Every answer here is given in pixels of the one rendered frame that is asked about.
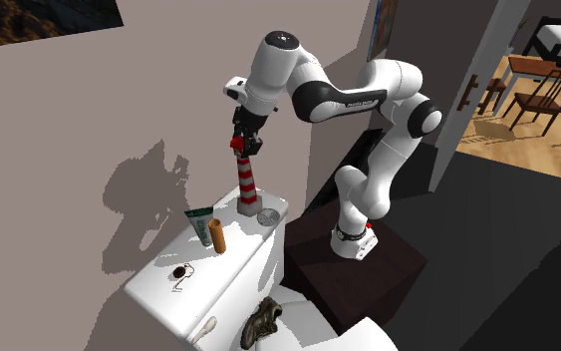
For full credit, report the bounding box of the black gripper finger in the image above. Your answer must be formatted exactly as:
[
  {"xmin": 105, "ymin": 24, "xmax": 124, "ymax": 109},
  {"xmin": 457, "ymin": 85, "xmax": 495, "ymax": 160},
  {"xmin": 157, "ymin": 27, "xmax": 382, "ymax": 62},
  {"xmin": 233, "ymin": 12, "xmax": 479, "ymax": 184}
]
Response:
[{"xmin": 242, "ymin": 135, "xmax": 264, "ymax": 159}]

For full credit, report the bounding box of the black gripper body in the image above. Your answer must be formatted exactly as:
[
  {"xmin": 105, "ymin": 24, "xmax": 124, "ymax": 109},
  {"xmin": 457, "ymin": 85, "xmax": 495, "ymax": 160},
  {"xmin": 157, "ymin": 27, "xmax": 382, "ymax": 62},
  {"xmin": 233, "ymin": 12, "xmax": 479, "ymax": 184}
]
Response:
[{"xmin": 231, "ymin": 105, "xmax": 273, "ymax": 139}]

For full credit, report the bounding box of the red white striped lighthouse figure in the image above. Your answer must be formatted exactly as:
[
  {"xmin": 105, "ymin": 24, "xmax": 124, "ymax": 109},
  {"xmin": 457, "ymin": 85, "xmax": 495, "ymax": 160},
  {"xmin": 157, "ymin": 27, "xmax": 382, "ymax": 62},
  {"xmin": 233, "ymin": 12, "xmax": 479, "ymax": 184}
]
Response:
[{"xmin": 229, "ymin": 136, "xmax": 265, "ymax": 217}]

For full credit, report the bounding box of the grey round mesh strainer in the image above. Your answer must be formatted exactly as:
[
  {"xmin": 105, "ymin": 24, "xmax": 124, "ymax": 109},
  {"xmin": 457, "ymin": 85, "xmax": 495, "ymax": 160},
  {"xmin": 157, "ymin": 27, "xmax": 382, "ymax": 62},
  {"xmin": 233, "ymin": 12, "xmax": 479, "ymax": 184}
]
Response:
[{"xmin": 256, "ymin": 207, "xmax": 281, "ymax": 227}]

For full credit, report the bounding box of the green white tube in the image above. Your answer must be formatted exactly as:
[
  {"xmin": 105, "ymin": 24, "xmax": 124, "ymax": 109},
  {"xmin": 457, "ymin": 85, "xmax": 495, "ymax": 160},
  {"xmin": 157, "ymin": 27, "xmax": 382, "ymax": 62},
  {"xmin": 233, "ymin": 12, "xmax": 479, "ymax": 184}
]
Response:
[{"xmin": 183, "ymin": 205, "xmax": 215, "ymax": 248}]

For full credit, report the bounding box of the orange cylinder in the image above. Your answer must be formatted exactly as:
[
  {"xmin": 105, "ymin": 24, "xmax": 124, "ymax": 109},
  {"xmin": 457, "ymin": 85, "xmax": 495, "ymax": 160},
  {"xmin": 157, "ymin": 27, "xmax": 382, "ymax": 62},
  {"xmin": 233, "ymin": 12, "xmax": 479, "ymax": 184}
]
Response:
[{"xmin": 207, "ymin": 217, "xmax": 228, "ymax": 255}]

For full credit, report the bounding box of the white toilet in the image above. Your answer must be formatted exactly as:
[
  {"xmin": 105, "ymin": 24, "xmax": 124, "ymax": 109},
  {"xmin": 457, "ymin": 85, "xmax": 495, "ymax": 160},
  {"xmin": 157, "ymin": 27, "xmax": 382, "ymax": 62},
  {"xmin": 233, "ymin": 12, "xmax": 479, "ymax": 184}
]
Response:
[{"xmin": 123, "ymin": 185, "xmax": 400, "ymax": 351}]

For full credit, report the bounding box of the dark robot stand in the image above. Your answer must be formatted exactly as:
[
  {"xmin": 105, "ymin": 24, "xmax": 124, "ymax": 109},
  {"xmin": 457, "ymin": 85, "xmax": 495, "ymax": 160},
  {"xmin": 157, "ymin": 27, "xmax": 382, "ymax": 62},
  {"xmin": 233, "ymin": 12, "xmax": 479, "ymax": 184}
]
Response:
[{"xmin": 281, "ymin": 128, "xmax": 428, "ymax": 337}]

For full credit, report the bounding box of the brown shoe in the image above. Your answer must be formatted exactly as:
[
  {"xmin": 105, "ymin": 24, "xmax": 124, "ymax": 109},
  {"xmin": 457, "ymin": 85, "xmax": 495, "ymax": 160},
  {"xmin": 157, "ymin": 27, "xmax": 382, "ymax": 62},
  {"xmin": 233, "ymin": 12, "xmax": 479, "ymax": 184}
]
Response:
[{"xmin": 239, "ymin": 296, "xmax": 284, "ymax": 351}]

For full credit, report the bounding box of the brown wooden chair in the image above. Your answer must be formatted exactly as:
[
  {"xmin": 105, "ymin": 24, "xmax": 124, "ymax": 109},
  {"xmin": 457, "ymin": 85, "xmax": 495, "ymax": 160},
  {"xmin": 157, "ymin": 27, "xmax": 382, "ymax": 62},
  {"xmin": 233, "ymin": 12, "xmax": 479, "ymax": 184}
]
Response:
[
  {"xmin": 501, "ymin": 69, "xmax": 561, "ymax": 138},
  {"xmin": 476, "ymin": 77, "xmax": 508, "ymax": 117}
]

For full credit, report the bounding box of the brown wooden table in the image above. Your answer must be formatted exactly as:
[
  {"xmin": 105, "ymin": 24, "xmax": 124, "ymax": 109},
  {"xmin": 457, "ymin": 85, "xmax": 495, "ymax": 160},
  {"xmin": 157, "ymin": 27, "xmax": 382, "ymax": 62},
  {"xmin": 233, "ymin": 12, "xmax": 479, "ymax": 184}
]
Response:
[{"xmin": 492, "ymin": 54, "xmax": 561, "ymax": 117}]

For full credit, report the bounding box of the colourful wall picture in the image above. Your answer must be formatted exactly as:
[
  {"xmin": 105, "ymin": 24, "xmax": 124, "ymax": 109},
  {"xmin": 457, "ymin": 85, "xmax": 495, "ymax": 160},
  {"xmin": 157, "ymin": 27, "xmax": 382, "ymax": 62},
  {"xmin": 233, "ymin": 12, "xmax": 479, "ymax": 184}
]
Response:
[{"xmin": 366, "ymin": 0, "xmax": 400, "ymax": 63}]

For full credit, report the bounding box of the grey door with handle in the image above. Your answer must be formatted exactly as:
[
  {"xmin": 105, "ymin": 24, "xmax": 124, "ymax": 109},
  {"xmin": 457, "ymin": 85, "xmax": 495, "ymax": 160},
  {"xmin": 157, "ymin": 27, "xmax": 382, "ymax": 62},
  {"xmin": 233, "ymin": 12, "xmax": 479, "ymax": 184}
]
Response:
[{"xmin": 426, "ymin": 0, "xmax": 533, "ymax": 193}]

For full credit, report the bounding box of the landscape wall picture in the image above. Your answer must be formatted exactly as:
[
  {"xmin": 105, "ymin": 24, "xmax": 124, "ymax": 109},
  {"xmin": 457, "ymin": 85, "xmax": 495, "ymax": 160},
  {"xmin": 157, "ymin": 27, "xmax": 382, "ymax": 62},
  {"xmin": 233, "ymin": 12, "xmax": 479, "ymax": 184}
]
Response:
[{"xmin": 0, "ymin": 0, "xmax": 125, "ymax": 52}]

